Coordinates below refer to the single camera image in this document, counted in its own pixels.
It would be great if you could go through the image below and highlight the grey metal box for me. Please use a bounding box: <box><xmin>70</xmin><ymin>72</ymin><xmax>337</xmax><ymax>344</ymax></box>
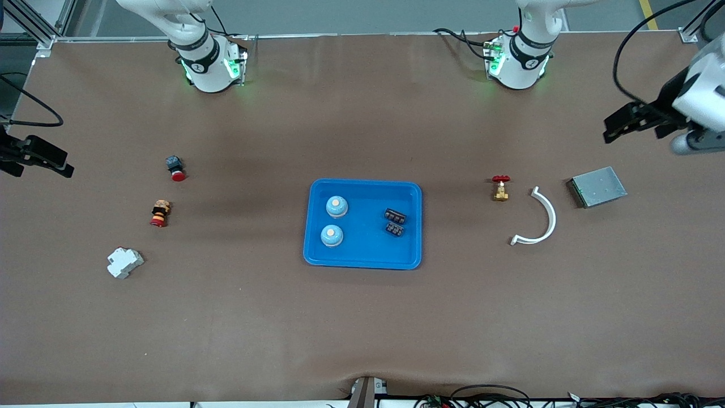
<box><xmin>566</xmin><ymin>166</ymin><xmax>628</xmax><ymax>209</ymax></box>

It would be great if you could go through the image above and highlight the red yellow emergency button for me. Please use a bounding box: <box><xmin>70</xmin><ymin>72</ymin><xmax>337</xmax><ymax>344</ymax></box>
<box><xmin>150</xmin><ymin>199</ymin><xmax>172</xmax><ymax>228</ymax></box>

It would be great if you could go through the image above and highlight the white curved plastic strip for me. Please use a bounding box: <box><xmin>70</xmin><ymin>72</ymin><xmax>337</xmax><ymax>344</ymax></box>
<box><xmin>510</xmin><ymin>186</ymin><xmax>557</xmax><ymax>246</ymax></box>

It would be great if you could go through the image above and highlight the white circuit breaker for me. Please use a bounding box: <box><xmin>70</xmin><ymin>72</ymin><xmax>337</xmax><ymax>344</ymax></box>
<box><xmin>106</xmin><ymin>247</ymin><xmax>145</xmax><ymax>279</ymax></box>

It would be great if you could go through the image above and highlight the blue plastic tray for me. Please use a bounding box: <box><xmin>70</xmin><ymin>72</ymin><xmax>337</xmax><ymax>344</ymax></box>
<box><xmin>302</xmin><ymin>178</ymin><xmax>423</xmax><ymax>270</ymax></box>

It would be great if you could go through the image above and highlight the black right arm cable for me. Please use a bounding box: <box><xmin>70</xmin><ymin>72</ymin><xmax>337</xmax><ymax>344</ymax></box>
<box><xmin>0</xmin><ymin>74</ymin><xmax>64</xmax><ymax>128</ymax></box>

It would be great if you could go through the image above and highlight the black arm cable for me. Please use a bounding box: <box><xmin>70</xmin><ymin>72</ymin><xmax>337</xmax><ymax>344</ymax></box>
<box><xmin>614</xmin><ymin>0</ymin><xmax>698</xmax><ymax>105</ymax></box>
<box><xmin>0</xmin><ymin>74</ymin><xmax>64</xmax><ymax>128</ymax></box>

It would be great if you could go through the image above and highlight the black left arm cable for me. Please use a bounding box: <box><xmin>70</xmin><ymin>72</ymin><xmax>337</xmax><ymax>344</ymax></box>
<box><xmin>614</xmin><ymin>0</ymin><xmax>698</xmax><ymax>105</ymax></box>

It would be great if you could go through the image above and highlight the aluminium frame post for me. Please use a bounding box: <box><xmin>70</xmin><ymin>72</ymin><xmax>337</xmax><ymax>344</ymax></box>
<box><xmin>680</xmin><ymin>0</ymin><xmax>725</xmax><ymax>44</ymax></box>
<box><xmin>0</xmin><ymin>0</ymin><xmax>77</xmax><ymax>57</ymax></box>

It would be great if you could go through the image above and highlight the black left base cable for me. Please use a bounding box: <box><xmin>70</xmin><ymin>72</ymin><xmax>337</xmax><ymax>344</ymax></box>
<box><xmin>433</xmin><ymin>27</ymin><xmax>513</xmax><ymax>60</ymax></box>

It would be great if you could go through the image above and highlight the black base cable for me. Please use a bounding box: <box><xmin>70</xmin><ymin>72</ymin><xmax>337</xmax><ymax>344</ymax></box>
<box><xmin>433</xmin><ymin>27</ymin><xmax>513</xmax><ymax>60</ymax></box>
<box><xmin>210</xmin><ymin>5</ymin><xmax>250</xmax><ymax>41</ymax></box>

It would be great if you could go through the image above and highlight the black right base cable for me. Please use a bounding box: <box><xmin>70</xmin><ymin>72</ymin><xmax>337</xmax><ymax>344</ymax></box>
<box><xmin>210</xmin><ymin>5</ymin><xmax>250</xmax><ymax>41</ymax></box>

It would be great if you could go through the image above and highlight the black cable bundle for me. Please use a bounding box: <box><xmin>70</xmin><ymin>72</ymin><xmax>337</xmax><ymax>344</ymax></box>
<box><xmin>566</xmin><ymin>392</ymin><xmax>725</xmax><ymax>408</ymax></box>

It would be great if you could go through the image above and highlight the black looped cable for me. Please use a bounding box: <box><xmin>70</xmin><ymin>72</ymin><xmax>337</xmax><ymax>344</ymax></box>
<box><xmin>450</xmin><ymin>385</ymin><xmax>531</xmax><ymax>408</ymax></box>

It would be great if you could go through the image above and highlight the metal table bracket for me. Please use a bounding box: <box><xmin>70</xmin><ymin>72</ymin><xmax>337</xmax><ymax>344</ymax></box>
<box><xmin>347</xmin><ymin>376</ymin><xmax>389</xmax><ymax>408</ymax></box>

